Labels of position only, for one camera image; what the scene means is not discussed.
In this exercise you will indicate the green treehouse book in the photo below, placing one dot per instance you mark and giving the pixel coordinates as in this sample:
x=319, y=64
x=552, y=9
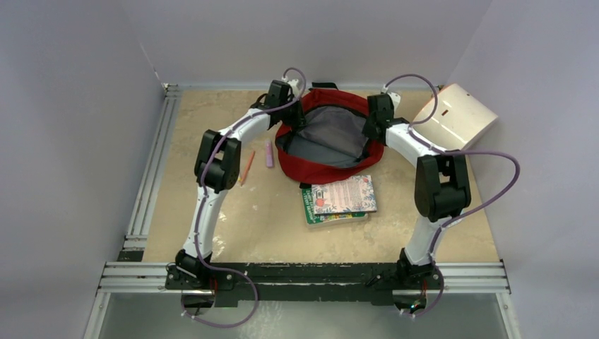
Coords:
x=314, y=221

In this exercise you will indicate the orange pencil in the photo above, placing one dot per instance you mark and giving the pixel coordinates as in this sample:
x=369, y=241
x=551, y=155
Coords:
x=245, y=172

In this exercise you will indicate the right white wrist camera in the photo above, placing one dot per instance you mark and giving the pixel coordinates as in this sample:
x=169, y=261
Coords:
x=395, y=97

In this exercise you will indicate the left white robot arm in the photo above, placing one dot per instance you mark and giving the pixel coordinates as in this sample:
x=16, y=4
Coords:
x=217, y=168

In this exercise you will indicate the pink highlighter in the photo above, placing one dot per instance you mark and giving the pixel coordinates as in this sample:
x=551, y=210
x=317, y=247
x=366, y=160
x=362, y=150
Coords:
x=269, y=154

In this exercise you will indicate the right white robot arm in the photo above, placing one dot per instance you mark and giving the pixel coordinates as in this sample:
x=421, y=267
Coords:
x=442, y=187

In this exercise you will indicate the cream round lunch box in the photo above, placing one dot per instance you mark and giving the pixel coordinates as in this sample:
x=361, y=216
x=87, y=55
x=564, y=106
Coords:
x=453, y=119

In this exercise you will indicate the floral cover book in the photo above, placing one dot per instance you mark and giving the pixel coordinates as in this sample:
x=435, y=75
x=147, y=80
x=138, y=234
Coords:
x=352, y=195

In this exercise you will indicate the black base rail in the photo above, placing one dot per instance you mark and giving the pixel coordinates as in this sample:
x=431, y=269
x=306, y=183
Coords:
x=380, y=284

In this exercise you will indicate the red backpack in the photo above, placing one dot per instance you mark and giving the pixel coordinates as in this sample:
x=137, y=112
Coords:
x=330, y=145

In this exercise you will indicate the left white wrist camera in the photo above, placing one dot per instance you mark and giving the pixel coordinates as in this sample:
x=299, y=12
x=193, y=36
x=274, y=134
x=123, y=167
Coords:
x=295, y=85

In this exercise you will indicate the aluminium frame rails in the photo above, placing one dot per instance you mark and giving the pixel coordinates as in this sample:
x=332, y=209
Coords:
x=261, y=222

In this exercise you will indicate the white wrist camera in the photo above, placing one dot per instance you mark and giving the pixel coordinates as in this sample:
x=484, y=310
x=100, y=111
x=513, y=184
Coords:
x=295, y=85
x=395, y=97

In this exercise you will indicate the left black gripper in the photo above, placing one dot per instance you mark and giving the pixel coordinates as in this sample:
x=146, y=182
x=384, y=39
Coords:
x=299, y=119

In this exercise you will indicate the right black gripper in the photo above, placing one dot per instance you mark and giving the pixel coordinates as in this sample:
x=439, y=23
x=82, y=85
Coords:
x=366, y=131

